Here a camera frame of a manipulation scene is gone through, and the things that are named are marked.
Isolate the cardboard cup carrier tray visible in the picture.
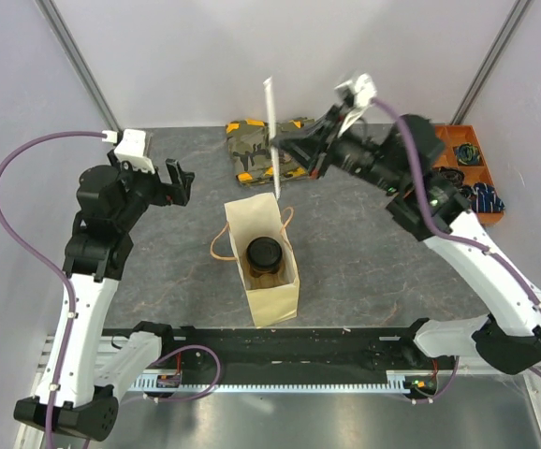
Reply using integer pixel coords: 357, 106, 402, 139
244, 272, 285, 290

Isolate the brown paper coffee cup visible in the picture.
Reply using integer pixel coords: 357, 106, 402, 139
246, 237, 285, 277

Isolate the black plastic cup lid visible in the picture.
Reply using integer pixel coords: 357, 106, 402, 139
245, 237, 285, 270

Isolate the white straw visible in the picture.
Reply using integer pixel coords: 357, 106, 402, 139
263, 77, 281, 200

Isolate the purple cable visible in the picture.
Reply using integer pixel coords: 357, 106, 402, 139
373, 97, 541, 404
0, 130, 117, 449

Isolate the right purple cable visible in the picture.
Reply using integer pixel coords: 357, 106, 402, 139
373, 97, 541, 404

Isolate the camouflage folded cloth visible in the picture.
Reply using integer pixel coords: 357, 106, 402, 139
226, 117, 314, 185

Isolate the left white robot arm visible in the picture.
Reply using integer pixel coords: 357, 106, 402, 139
13, 159, 195, 442

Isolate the white slotted cable duct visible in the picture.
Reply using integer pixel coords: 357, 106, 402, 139
128, 372, 410, 394

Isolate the orange compartment organizer tray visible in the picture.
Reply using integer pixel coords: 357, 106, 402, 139
433, 124, 505, 226

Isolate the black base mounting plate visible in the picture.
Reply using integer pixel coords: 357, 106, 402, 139
101, 326, 454, 385

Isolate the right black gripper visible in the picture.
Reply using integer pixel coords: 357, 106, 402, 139
272, 103, 405, 195

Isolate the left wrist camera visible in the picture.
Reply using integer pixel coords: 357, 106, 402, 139
102, 128, 155, 174

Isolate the blue white striped sock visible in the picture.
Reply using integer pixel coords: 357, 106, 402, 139
471, 182, 505, 213

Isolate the aluminium frame post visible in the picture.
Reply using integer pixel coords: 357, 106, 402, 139
449, 0, 534, 125
36, 0, 122, 131

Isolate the dark brown rolled sock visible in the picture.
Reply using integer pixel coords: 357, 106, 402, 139
435, 167, 465, 187

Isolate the right aluminium frame post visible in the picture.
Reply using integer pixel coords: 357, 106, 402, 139
449, 0, 534, 125

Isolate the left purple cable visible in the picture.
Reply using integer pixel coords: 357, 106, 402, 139
0, 130, 117, 449

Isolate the blue yellow rolled sock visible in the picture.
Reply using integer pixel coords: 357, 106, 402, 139
453, 142, 482, 167

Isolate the brown paper bag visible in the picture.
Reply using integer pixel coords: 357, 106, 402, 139
210, 193, 300, 327

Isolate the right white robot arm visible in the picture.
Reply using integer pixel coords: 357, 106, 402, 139
271, 103, 541, 374

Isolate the left aluminium frame post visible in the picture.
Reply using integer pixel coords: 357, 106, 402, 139
36, 0, 122, 131

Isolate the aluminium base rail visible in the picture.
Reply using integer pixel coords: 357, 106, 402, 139
36, 334, 541, 375

